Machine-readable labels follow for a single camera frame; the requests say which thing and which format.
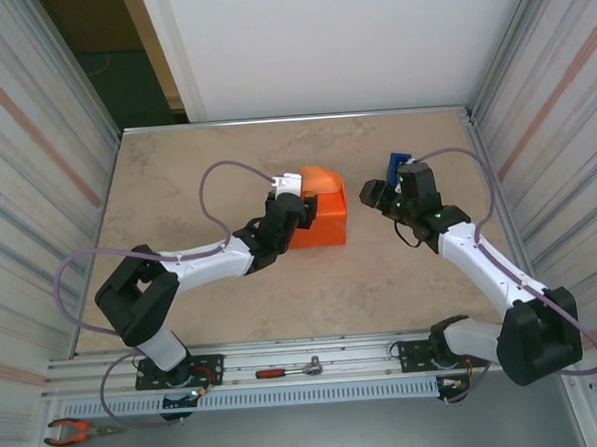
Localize blue tape dispenser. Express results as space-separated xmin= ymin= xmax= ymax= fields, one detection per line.
xmin=383 ymin=151 xmax=414 ymax=188

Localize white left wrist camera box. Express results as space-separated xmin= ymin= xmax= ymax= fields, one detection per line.
xmin=267 ymin=171 xmax=306 ymax=199

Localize beige wooden door frame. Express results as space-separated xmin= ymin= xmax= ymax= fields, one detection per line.
xmin=120 ymin=0 xmax=194 ymax=127

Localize grey slotted cable duct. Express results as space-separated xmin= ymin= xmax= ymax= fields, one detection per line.
xmin=60 ymin=375 xmax=442 ymax=421

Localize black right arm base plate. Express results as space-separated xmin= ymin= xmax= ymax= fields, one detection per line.
xmin=397 ymin=334 xmax=490 ymax=374

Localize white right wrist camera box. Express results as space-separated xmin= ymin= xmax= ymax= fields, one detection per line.
xmin=392 ymin=158 xmax=419 ymax=195

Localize aluminium table edge rail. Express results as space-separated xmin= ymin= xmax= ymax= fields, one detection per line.
xmin=120 ymin=104 xmax=475 ymax=144

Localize red-handled ratchet wrench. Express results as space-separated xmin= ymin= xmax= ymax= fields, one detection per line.
xmin=254 ymin=354 xmax=326 ymax=380

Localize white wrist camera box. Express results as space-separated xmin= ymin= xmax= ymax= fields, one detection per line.
xmin=392 ymin=158 xmax=419 ymax=195
xmin=267 ymin=171 xmax=306 ymax=199

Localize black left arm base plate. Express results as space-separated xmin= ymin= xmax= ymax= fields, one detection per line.
xmin=133 ymin=353 xmax=226 ymax=391

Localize orange-handled pliers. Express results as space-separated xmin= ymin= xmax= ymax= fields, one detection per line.
xmin=41 ymin=415 xmax=125 ymax=447

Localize orange wrapping paper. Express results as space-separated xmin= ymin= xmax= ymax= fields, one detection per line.
xmin=275 ymin=163 xmax=351 ymax=252

